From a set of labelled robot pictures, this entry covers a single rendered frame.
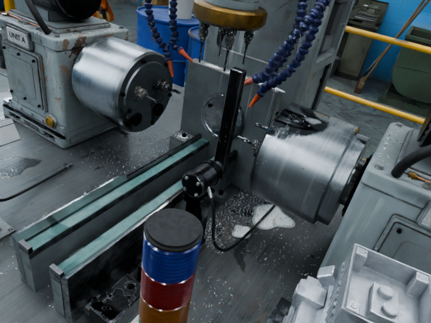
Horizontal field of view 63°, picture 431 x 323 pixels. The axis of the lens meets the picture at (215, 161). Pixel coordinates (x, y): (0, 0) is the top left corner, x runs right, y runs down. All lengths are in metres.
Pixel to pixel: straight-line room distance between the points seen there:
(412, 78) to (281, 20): 3.89
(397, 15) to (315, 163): 5.20
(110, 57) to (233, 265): 0.65
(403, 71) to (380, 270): 4.39
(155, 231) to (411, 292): 0.35
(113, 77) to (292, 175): 0.55
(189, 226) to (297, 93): 0.77
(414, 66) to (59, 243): 4.49
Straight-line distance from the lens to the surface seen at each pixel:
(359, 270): 0.54
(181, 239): 0.35
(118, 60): 1.04
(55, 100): 1.21
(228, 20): 0.84
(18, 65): 1.29
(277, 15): 1.08
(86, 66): 1.09
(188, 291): 0.41
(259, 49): 1.11
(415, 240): 0.74
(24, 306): 0.84
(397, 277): 0.56
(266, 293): 0.87
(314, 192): 0.76
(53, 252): 0.81
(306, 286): 0.54
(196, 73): 1.08
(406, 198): 0.71
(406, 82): 4.89
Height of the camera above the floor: 1.47
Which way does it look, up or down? 32 degrees down
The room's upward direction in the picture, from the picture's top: 10 degrees clockwise
